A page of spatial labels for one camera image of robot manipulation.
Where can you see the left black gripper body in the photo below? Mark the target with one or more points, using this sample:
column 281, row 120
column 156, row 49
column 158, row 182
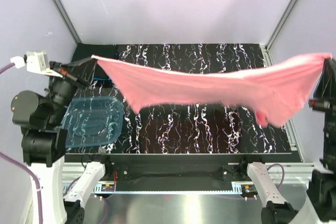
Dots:
column 62, row 89

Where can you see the pink t shirt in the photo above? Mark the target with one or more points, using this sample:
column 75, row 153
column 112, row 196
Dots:
column 274, row 93

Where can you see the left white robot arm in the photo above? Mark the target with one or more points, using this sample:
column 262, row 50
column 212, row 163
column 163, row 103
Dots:
column 44, row 144

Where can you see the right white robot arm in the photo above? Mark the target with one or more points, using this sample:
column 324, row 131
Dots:
column 319, row 206

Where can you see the folded black t shirt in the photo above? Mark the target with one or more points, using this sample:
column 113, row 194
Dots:
column 83, row 51

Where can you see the folded blue t shirt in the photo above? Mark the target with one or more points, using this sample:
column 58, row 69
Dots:
column 101, row 79

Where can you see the blue plastic bin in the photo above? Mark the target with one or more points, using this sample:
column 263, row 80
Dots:
column 93, row 121

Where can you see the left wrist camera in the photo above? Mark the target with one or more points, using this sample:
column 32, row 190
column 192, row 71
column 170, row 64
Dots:
column 35, row 62

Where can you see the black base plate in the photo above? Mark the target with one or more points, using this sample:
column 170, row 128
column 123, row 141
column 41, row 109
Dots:
column 168, row 169

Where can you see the aluminium frame rail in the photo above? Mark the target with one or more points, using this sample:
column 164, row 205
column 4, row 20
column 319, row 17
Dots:
column 159, row 180

